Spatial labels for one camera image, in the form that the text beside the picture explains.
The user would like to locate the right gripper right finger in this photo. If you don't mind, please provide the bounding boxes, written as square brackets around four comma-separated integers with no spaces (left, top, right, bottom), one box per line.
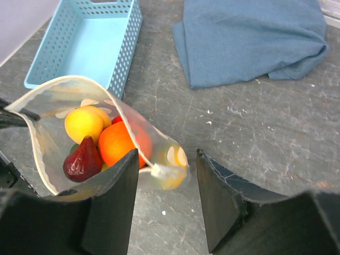
[196,149,339,254]

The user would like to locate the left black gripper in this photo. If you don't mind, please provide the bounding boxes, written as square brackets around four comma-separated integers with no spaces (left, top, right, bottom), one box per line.
[0,98,40,197]

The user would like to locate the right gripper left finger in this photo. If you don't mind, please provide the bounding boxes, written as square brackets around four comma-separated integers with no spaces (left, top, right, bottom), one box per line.
[1,150,138,254]

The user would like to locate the small dark plum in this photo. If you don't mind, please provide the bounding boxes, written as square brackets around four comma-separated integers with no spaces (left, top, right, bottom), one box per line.
[63,135,103,183]

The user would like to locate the clear zip top bag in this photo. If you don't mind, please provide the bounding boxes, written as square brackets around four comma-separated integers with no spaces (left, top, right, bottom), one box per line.
[7,75,191,194]

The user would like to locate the orange persimmon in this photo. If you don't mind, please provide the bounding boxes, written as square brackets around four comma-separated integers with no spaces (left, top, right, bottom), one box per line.
[98,121,152,166]

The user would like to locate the small yellow orange fruit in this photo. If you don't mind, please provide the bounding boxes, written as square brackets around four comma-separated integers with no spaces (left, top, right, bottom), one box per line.
[64,106,112,145]

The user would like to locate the red bell pepper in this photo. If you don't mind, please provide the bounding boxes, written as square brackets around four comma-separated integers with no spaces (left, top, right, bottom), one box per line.
[111,116,123,125]

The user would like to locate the orange tangerine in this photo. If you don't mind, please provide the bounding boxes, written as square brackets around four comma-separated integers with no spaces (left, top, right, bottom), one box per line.
[159,146,188,190]

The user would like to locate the light blue plastic basket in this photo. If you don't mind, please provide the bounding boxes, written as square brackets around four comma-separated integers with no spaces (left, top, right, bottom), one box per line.
[24,0,143,98]

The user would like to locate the blue folded cloth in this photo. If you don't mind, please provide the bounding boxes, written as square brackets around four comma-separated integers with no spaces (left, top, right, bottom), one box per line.
[173,1,329,89]

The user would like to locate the aluminium frame profiles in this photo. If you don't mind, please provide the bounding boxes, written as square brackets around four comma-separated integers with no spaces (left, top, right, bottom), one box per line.
[318,0,340,28]

